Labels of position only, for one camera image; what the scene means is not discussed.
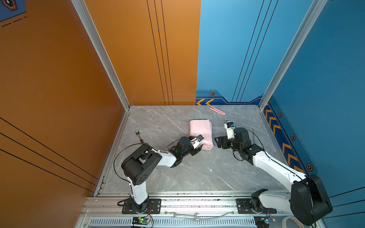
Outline silver wrench on rail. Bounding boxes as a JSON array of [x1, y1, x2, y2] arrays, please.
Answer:
[[171, 212, 201, 221]]

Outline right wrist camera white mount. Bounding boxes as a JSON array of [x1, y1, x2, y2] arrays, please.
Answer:
[[224, 121, 236, 140]]

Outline pink wrapping paper sheet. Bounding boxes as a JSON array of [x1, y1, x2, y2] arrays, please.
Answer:
[[190, 120, 214, 151]]

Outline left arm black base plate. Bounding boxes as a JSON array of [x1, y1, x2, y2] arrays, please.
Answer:
[[122, 197, 162, 215]]

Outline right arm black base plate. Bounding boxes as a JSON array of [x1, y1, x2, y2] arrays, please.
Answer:
[[236, 198, 277, 214]]

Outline yellow handled screwdriver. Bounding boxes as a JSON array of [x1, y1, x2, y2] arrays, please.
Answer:
[[252, 128, 255, 143]]

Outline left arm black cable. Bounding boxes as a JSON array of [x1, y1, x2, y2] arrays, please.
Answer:
[[113, 142, 143, 184]]

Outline right green circuit board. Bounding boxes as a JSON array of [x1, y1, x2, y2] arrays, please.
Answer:
[[254, 217, 270, 228]]

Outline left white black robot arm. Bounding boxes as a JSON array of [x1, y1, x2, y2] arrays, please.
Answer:
[[121, 135, 204, 213]]

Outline left green circuit board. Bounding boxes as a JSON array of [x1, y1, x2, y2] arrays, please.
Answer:
[[131, 217, 151, 228]]

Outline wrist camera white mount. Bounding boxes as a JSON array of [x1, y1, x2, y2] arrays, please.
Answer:
[[189, 135, 204, 149], [224, 121, 236, 140]]

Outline pink scissors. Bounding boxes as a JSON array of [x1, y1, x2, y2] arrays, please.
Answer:
[[209, 106, 226, 116]]

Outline red handled ratchet tool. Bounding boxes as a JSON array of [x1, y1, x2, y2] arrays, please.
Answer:
[[136, 130, 144, 144]]

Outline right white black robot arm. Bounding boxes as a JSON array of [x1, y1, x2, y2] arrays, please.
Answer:
[[214, 127, 333, 226]]

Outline green circuit board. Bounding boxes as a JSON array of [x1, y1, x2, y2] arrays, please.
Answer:
[[131, 217, 151, 228], [254, 217, 270, 228]]

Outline white tape roll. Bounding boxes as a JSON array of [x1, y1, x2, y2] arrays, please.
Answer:
[[281, 216, 304, 228]]

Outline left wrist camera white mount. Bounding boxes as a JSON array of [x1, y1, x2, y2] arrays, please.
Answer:
[[189, 135, 204, 149]]

